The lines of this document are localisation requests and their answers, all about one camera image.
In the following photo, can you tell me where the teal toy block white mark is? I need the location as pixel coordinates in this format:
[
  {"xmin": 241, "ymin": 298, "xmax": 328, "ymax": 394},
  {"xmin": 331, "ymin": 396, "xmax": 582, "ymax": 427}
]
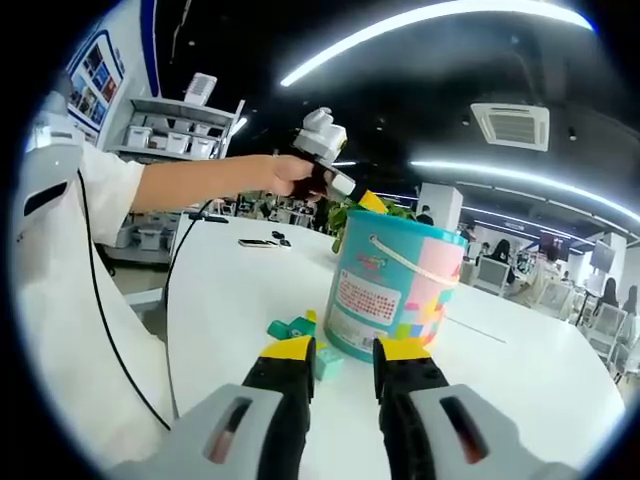
[{"xmin": 287, "ymin": 315, "xmax": 317, "ymax": 342}]

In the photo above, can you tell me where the black chest device cable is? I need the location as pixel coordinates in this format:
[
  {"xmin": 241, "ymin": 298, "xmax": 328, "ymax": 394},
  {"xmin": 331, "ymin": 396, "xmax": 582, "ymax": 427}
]
[{"xmin": 77, "ymin": 169, "xmax": 172, "ymax": 432}]

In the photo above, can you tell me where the green potted plant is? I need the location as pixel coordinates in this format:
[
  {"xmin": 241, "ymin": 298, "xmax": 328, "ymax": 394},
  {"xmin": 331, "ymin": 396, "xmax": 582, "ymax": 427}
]
[{"xmin": 327, "ymin": 197, "xmax": 416, "ymax": 254}]

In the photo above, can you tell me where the blue framed wall poster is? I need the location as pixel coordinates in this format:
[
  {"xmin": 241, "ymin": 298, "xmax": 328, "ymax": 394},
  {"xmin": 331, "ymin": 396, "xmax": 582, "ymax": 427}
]
[{"xmin": 67, "ymin": 29, "xmax": 126, "ymax": 145}]

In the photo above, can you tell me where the group of white office chairs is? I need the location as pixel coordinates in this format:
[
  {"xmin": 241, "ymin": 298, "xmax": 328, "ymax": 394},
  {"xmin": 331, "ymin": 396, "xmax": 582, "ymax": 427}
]
[{"xmin": 469, "ymin": 254, "xmax": 640, "ymax": 376}]

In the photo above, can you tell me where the long curved ceiling light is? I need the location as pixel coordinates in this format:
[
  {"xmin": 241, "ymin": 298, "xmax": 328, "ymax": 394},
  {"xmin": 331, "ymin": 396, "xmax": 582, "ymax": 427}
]
[{"xmin": 279, "ymin": 0, "xmax": 594, "ymax": 87}]

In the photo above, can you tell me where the white ribbed box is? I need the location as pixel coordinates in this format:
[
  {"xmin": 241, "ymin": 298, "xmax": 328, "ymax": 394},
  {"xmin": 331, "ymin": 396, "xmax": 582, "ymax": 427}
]
[{"xmin": 183, "ymin": 72, "xmax": 217, "ymax": 106}]

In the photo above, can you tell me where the dark red hanging screen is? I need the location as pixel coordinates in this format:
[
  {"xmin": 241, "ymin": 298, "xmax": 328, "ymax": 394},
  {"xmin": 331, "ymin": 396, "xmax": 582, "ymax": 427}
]
[{"xmin": 539, "ymin": 234, "xmax": 571, "ymax": 261}]

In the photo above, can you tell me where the teal toy storage bucket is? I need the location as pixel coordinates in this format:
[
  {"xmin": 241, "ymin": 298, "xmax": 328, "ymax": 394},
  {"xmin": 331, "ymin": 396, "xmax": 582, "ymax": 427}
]
[{"xmin": 322, "ymin": 208, "xmax": 469, "ymax": 365}]

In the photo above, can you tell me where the thin curved ceiling light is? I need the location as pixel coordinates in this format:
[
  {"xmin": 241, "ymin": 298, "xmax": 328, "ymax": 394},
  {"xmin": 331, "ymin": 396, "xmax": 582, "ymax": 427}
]
[{"xmin": 409, "ymin": 159, "xmax": 631, "ymax": 224}]

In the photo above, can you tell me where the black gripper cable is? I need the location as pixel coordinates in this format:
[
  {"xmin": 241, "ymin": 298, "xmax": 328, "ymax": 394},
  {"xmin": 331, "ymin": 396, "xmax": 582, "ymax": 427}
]
[{"xmin": 163, "ymin": 197, "xmax": 226, "ymax": 419}]

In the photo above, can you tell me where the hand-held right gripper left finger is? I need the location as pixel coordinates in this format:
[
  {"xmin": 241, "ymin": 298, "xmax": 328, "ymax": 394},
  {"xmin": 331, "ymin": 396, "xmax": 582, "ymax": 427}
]
[{"xmin": 107, "ymin": 335, "xmax": 318, "ymax": 480}]

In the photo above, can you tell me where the white table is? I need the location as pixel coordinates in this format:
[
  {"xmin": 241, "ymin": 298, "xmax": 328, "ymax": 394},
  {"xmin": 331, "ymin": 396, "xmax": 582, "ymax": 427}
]
[{"xmin": 167, "ymin": 214, "xmax": 626, "ymax": 474}]

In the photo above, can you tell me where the white chest device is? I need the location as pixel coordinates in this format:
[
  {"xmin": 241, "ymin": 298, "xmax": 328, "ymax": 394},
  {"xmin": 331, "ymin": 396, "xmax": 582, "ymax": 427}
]
[{"xmin": 12, "ymin": 92, "xmax": 86, "ymax": 241}]

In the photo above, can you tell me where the grey pillar monitor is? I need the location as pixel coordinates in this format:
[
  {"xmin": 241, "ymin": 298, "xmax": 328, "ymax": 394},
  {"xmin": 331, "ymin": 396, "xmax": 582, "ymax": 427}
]
[{"xmin": 589, "ymin": 239, "xmax": 616, "ymax": 269}]

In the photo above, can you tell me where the mint green toy block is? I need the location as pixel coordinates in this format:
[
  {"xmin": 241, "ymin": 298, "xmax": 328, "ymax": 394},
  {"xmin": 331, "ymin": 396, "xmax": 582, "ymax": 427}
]
[{"xmin": 313, "ymin": 347, "xmax": 345, "ymax": 380}]

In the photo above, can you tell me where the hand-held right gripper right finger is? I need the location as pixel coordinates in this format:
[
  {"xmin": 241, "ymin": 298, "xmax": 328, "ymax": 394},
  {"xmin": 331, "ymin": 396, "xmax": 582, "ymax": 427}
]
[{"xmin": 372, "ymin": 337, "xmax": 580, "ymax": 480}]

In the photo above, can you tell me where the grey metal shelf rack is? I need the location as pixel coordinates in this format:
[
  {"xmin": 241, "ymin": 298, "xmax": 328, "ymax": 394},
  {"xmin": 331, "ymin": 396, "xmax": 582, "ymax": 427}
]
[{"xmin": 107, "ymin": 97, "xmax": 246, "ymax": 264}]

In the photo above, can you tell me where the ceiling air conditioner vent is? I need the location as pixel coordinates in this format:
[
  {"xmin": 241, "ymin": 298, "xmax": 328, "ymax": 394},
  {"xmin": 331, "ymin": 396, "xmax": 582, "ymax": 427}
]
[{"xmin": 469, "ymin": 102, "xmax": 551, "ymax": 153}]

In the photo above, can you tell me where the person's left hand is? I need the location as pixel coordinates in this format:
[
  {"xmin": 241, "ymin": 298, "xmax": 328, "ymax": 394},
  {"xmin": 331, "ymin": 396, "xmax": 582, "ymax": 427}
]
[{"xmin": 272, "ymin": 153, "xmax": 331, "ymax": 201}]

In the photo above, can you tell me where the row of white storage bins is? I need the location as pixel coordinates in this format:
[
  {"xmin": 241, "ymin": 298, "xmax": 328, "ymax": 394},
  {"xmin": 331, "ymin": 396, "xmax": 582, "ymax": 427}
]
[{"xmin": 122, "ymin": 122, "xmax": 221, "ymax": 156}]

